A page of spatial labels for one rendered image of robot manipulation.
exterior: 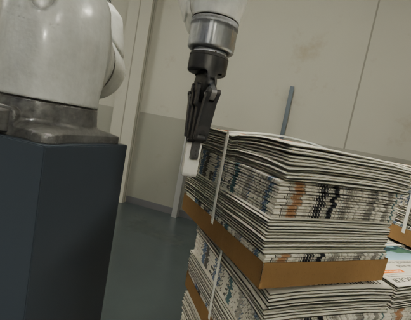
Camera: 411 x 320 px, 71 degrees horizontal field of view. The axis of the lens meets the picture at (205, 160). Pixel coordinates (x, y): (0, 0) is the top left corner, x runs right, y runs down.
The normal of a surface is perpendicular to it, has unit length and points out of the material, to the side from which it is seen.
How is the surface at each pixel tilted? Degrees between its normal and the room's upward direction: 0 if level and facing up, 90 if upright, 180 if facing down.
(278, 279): 92
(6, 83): 92
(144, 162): 90
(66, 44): 88
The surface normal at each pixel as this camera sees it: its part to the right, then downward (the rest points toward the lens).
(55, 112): 0.55, 0.11
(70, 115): 0.76, 0.11
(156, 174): -0.28, 0.06
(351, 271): 0.38, 0.22
